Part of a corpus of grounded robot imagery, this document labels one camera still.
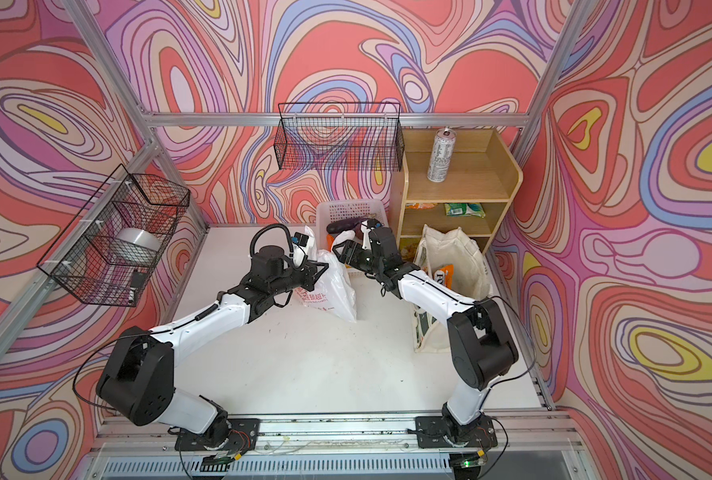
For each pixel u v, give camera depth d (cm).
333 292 83
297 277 74
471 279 85
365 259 76
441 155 80
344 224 116
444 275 93
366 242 78
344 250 77
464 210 98
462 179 87
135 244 70
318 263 80
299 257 74
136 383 43
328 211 115
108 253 74
